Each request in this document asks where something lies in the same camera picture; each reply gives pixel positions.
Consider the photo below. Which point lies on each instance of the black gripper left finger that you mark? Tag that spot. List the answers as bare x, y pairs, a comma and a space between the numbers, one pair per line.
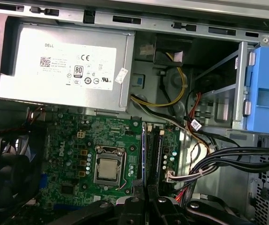
139, 211

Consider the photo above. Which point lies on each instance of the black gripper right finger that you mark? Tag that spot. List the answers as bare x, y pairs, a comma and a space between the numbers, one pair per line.
154, 211

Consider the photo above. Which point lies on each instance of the black RAM slot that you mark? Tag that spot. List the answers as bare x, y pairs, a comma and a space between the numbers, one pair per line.
139, 159

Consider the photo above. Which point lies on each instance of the metal locking lever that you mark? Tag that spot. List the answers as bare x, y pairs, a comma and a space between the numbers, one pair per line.
125, 173

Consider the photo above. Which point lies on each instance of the metal CPU socket cover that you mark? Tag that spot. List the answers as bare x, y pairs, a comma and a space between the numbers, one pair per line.
109, 182

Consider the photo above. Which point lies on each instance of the silver CPU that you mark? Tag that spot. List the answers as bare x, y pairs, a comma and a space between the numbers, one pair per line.
107, 168

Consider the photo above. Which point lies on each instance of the green motherboard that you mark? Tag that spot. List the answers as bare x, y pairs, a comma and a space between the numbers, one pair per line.
115, 131

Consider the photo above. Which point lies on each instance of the black case fan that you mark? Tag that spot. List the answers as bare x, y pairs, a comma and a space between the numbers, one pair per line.
9, 171

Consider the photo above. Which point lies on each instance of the grey metal drive cage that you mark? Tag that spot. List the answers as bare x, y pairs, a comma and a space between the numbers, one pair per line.
240, 93

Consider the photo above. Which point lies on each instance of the blue plastic drive latch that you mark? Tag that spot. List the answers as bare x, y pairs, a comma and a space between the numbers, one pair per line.
265, 105

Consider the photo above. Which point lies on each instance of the grey power supply unit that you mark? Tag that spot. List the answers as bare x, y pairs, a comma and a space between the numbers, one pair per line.
19, 70

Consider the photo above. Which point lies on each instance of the black open PC case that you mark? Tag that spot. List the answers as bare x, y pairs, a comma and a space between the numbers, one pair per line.
148, 21

